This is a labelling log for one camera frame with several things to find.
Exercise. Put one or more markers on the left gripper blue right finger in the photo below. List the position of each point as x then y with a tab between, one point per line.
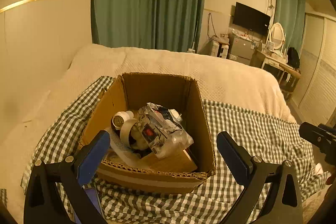
236	158

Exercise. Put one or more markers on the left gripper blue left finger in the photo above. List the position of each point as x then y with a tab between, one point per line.
90	156

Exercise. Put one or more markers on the brown cardboard box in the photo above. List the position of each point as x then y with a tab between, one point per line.
178	173

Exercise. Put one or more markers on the white tube with blue label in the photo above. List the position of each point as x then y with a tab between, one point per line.
120	153

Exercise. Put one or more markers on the white louvered wardrobe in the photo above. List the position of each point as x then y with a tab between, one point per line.
314	95

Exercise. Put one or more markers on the wooden chair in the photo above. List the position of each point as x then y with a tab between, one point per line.
288	81

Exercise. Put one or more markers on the black bag on chair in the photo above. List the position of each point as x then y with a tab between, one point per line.
293	58

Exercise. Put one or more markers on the white vanity desk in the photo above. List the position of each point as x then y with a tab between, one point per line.
263	61

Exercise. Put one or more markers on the grey mini fridge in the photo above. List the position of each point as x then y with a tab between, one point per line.
240	50

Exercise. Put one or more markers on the black wall television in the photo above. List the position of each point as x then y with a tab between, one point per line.
251	19

